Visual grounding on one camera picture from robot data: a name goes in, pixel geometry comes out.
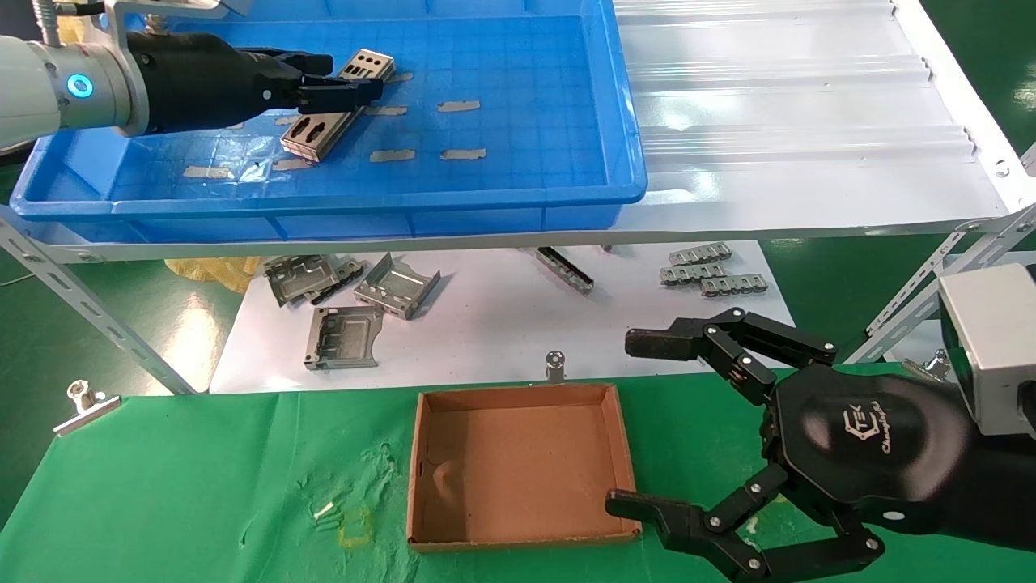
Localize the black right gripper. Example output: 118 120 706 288
605 308 972 582

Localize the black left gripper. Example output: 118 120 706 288
129 31 383 134

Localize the brown cardboard box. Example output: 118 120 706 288
406 382 643 553

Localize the blue plastic tray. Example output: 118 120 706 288
10 0 648 244

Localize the small notched metal strip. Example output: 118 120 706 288
660 263 726 286
701 275 770 297
669 243 733 266

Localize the dark stamped metal part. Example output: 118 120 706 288
312 259 365 305

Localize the yellow plastic bag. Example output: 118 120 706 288
164 257 261 294

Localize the long narrow metal strip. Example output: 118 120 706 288
534 247 596 294

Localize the white paper sheet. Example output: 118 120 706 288
209 240 798 395

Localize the perforated steel angle brace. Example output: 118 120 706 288
0 206 199 395
842 202 1036 365

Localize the square stamped metal plate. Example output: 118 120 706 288
304 305 384 371

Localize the white metal shelf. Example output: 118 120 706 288
0 0 1036 264

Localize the green table cloth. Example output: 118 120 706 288
0 364 1036 583

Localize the flat stamped metal bracket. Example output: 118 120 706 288
265 255 341 307

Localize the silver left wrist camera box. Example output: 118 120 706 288
105 0 252 49

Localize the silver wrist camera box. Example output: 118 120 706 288
939 263 1036 438
105 0 252 49

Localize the folded metal tray bracket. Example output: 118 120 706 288
354 253 442 319

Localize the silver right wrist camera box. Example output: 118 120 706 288
939 263 1036 438

